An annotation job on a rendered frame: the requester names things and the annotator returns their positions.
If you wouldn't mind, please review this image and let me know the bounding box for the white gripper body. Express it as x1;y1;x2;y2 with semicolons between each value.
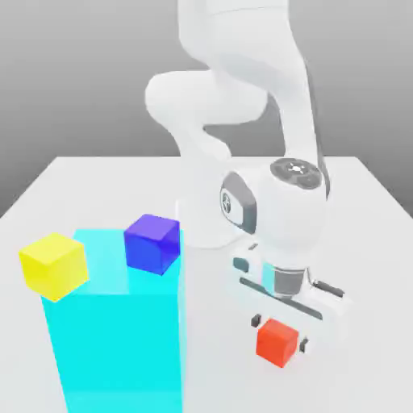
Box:
236;274;353;339

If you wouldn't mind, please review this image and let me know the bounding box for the small red cube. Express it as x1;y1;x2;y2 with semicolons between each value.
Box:
255;318;300;369

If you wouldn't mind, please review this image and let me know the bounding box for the small blue cube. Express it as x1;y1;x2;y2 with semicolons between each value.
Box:
123;213;181;277

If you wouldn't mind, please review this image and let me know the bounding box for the small yellow cube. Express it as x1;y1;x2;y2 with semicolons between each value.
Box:
18;232;90;303

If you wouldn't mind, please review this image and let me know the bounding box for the large cyan box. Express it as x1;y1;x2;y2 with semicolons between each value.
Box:
40;227;187;413

